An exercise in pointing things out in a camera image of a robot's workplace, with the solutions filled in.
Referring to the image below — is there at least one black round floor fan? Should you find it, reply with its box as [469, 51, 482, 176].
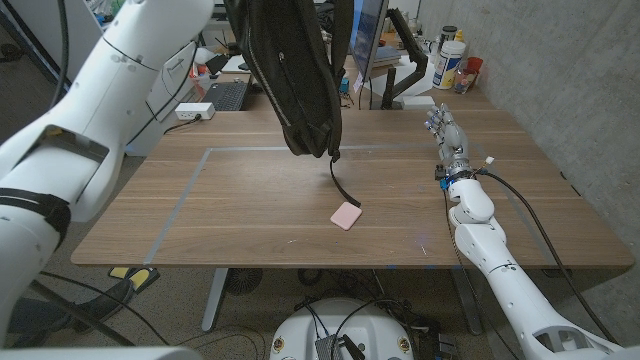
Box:
[224, 267, 265, 297]

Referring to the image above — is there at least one pink square pad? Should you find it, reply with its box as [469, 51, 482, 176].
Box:
[329, 200, 364, 232]

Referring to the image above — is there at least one black keyboard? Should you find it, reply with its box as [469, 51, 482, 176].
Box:
[199, 80, 250, 113]

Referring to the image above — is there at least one computer monitor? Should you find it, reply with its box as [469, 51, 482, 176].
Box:
[348, 0, 391, 84]

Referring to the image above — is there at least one white canister with blue label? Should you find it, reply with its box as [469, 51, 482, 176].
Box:
[431, 40, 467, 91]

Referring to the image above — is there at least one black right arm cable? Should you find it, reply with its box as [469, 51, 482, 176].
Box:
[473, 167, 619, 345]

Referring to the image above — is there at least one grey table leg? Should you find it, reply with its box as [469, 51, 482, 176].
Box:
[448, 268, 485, 336]
[200, 267, 230, 333]

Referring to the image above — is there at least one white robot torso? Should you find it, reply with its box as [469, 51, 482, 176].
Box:
[268, 297, 415, 360]

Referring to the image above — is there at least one black shoe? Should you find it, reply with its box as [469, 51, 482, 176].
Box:
[64, 278, 137, 329]

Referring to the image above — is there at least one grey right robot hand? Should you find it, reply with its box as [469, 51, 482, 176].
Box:
[425, 102, 473, 179]

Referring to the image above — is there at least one yellow foot pedal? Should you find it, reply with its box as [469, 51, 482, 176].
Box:
[107, 265, 162, 295]

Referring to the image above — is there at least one white flat box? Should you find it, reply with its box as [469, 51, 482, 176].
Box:
[399, 94, 437, 112]

